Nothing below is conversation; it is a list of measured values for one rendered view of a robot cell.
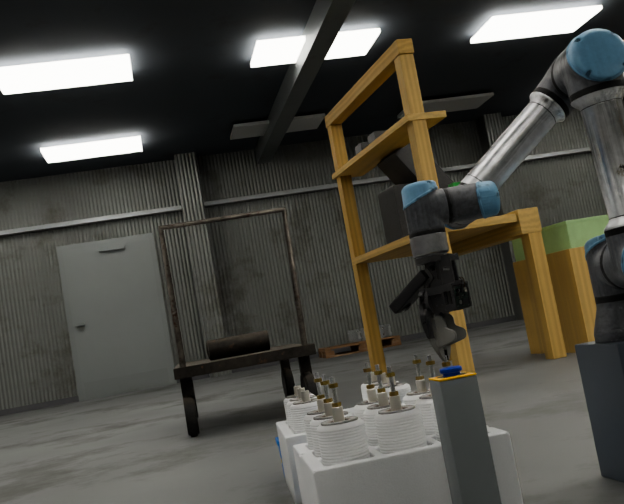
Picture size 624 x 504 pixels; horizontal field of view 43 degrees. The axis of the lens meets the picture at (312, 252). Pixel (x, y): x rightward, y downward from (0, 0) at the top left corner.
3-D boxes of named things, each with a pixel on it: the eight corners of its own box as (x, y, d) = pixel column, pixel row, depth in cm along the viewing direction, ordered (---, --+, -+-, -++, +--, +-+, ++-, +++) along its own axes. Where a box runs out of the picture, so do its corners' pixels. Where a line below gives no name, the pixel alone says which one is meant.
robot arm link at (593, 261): (636, 289, 180) (624, 231, 181) (663, 286, 167) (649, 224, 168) (585, 298, 180) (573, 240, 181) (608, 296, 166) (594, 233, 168)
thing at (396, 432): (412, 510, 149) (395, 415, 151) (379, 506, 157) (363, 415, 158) (447, 496, 155) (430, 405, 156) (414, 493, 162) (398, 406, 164)
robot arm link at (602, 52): (660, 283, 168) (596, 42, 173) (695, 279, 153) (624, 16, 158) (606, 296, 168) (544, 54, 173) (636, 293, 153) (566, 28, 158)
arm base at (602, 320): (641, 332, 182) (632, 289, 183) (683, 330, 167) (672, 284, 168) (582, 343, 179) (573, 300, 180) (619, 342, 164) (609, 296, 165)
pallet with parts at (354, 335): (389, 344, 1135) (385, 324, 1138) (404, 344, 1062) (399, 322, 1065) (316, 358, 1114) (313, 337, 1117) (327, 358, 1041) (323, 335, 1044)
